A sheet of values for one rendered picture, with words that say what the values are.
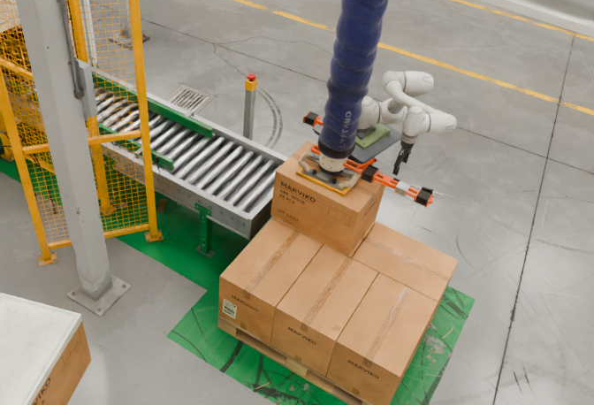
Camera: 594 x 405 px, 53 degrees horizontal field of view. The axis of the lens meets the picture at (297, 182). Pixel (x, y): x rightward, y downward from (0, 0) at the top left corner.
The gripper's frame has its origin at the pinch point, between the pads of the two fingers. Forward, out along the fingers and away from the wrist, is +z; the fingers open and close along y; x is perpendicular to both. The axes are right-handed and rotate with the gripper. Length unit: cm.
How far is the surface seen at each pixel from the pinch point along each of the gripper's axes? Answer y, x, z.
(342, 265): 31, -10, 67
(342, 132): 10.2, -35.5, -14.1
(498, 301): -53, 87, 122
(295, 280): 58, -28, 68
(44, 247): 108, -196, 107
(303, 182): 19, -51, 27
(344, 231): 22, -17, 48
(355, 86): 10, -33, -46
